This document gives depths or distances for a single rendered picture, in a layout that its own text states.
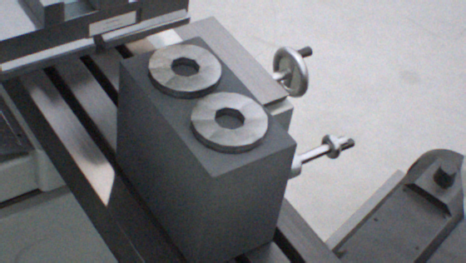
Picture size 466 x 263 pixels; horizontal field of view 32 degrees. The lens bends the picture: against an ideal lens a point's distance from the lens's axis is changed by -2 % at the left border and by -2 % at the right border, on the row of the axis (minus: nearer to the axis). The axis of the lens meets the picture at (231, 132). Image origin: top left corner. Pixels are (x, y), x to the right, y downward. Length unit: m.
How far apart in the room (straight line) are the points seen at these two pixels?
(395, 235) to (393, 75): 1.36
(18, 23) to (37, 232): 0.38
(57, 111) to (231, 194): 0.38
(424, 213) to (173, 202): 0.76
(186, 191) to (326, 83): 1.86
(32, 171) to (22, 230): 0.13
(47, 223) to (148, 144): 0.46
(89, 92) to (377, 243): 0.64
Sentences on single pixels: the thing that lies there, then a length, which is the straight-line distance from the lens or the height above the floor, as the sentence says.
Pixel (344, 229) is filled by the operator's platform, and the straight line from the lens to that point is 1.86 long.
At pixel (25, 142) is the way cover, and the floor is 0.87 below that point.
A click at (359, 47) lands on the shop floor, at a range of 3.01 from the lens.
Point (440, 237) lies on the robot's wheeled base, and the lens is 1.68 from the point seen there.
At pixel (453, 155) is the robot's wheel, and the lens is 1.82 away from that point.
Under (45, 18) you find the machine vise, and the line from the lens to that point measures 1.28.
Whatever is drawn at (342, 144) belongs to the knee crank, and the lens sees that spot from 1.86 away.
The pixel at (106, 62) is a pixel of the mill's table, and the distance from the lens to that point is 1.33.
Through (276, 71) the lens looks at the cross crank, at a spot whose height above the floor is 0.62.
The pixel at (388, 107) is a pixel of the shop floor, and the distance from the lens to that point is 2.80.
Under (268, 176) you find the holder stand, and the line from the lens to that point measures 0.99.
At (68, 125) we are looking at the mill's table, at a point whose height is 0.94.
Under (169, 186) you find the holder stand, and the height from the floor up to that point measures 1.03.
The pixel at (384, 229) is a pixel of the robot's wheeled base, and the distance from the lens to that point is 1.64.
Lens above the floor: 1.81
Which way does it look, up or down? 45 degrees down
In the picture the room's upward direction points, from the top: 10 degrees clockwise
